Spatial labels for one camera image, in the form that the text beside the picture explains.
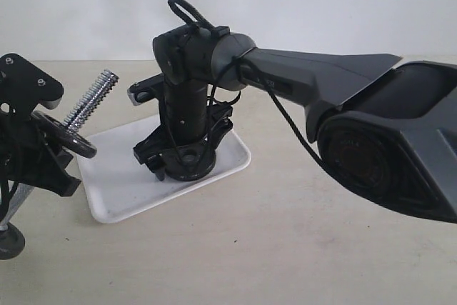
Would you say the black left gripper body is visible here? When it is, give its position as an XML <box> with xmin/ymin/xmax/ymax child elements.
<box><xmin>1</xmin><ymin>111</ymin><xmax>71</xmax><ymax>182</ymax></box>

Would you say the white rectangular plastic tray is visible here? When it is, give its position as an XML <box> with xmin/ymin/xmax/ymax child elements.
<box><xmin>77</xmin><ymin>114</ymin><xmax>251</xmax><ymax>224</ymax></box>

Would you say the chrome threaded dumbbell bar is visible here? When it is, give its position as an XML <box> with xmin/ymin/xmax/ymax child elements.
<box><xmin>1</xmin><ymin>69</ymin><xmax>119</xmax><ymax>230</ymax></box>

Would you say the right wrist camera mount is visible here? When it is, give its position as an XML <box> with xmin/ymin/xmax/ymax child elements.
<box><xmin>127</xmin><ymin>73</ymin><xmax>164</xmax><ymax>106</ymax></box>

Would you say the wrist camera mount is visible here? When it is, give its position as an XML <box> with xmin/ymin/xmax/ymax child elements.
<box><xmin>1</xmin><ymin>53</ymin><xmax>64</xmax><ymax>121</ymax></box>
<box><xmin>127</xmin><ymin>73</ymin><xmax>164</xmax><ymax>106</ymax></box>

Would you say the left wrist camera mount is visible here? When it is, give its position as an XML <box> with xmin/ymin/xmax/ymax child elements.
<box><xmin>1</xmin><ymin>53</ymin><xmax>64</xmax><ymax>121</ymax></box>

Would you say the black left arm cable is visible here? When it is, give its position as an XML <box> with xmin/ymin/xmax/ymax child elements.
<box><xmin>0</xmin><ymin>104</ymin><xmax>54</xmax><ymax>220</ymax></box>

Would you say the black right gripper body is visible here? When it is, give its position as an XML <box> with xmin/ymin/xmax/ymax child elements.
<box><xmin>133</xmin><ymin>101</ymin><xmax>233</xmax><ymax>167</ymax></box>

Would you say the black weight plate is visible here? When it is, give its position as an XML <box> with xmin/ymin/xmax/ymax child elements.
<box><xmin>31</xmin><ymin>111</ymin><xmax>97</xmax><ymax>159</ymax></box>
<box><xmin>1</xmin><ymin>223</ymin><xmax>26</xmax><ymax>261</ymax></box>
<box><xmin>161</xmin><ymin>143</ymin><xmax>216</xmax><ymax>182</ymax></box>

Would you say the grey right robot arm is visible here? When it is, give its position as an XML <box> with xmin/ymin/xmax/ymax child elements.
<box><xmin>128</xmin><ymin>22</ymin><xmax>456</xmax><ymax>223</ymax></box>

